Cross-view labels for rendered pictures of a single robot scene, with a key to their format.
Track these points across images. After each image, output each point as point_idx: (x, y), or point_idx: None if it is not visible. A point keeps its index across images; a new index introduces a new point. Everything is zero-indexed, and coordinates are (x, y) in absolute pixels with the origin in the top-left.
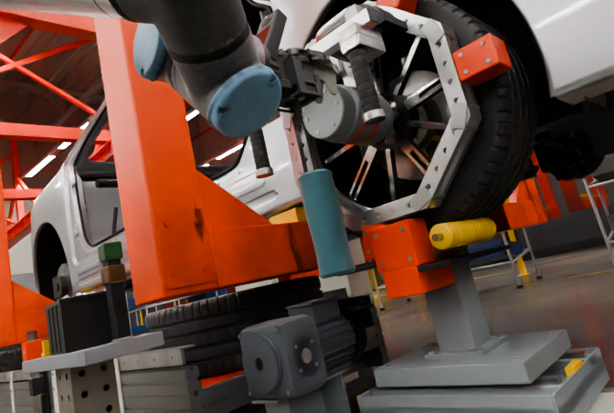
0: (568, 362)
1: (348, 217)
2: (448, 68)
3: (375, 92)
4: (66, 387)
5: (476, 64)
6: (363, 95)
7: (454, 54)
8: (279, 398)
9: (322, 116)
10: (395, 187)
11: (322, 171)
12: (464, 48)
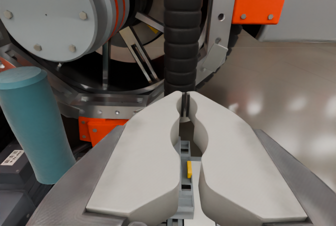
0: (181, 156)
1: (62, 105)
2: (226, 1)
3: (196, 75)
4: None
5: (257, 13)
6: (180, 81)
7: None
8: None
9: (46, 24)
10: (108, 70)
11: (36, 82)
12: None
